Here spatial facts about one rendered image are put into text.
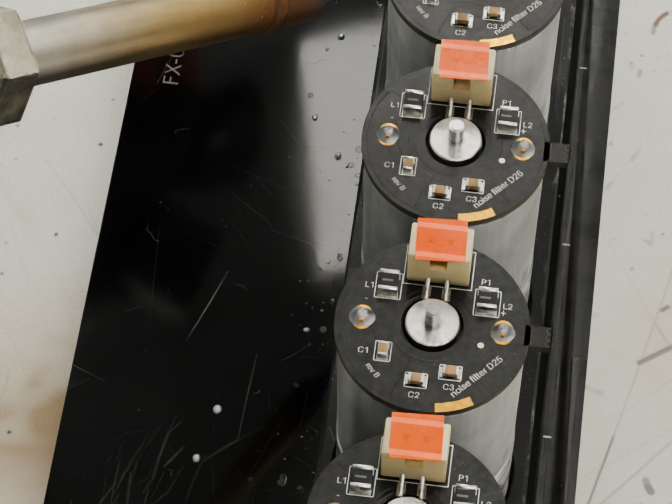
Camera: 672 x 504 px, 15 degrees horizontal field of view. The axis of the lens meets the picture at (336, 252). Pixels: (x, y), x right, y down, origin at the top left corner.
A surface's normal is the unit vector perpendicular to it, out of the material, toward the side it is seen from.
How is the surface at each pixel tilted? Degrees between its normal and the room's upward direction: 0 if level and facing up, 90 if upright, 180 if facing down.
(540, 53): 90
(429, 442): 0
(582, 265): 0
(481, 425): 90
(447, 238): 0
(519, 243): 90
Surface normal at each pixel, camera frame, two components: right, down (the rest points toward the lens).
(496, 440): 0.71, 0.61
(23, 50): 0.62, -0.28
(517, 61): 0.43, 0.78
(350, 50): 0.00, -0.51
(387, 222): -0.77, 0.55
